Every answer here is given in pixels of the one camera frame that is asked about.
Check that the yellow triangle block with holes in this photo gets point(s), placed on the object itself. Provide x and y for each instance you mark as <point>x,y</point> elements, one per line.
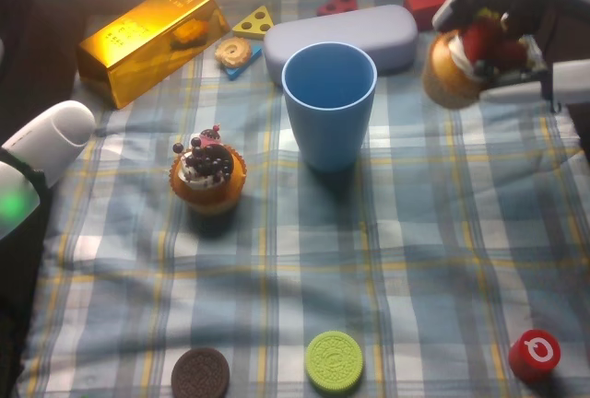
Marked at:
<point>258,22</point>

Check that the lavender glasses case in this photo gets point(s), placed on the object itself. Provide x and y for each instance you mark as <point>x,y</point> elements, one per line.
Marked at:
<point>387,34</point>

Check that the chocolate ball topped toy cupcake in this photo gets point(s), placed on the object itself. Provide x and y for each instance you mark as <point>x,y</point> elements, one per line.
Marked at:
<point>207,186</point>

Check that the blue triangle block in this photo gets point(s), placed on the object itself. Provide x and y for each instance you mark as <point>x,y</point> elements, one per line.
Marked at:
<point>237,73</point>

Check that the strawberry topped toy cupcake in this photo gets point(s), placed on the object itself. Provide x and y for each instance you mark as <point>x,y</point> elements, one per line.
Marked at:
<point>449,75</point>

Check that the red triangle block with holes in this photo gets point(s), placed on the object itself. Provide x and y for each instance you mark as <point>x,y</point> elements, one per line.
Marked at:
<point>338,4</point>

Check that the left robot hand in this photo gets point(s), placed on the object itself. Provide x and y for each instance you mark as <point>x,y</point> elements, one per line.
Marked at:
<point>55,135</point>

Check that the blue plastic cup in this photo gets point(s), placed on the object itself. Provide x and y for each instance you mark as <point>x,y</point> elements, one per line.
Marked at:
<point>329,140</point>

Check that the red cylinder with white print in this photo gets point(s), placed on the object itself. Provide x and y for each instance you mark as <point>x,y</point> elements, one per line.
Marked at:
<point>534,354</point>

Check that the brown sandwich cookie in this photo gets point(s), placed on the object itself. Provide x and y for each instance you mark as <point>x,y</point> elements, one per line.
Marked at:
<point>200,372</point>

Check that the red rectangular block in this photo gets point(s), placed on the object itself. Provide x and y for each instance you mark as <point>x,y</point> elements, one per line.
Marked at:
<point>426,4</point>

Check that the green sandwich cookie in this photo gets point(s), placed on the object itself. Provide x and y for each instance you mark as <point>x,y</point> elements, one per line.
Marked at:
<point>335,361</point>

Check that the shiny gold bar box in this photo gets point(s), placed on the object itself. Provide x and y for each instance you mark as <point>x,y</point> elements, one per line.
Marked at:
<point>138,52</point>

